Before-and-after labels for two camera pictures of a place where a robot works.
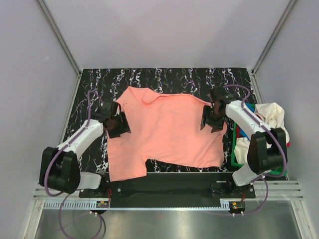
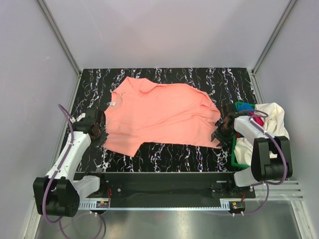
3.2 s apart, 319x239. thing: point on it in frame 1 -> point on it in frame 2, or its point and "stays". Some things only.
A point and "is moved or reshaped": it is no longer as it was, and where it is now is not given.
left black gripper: [123, 128] -> [100, 141]
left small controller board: [100, 204] stays
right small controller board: [237, 206] stays
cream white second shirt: [241, 150] stays
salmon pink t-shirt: [164, 128] is moved or reshaped
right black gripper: [207, 110] -> [224, 141]
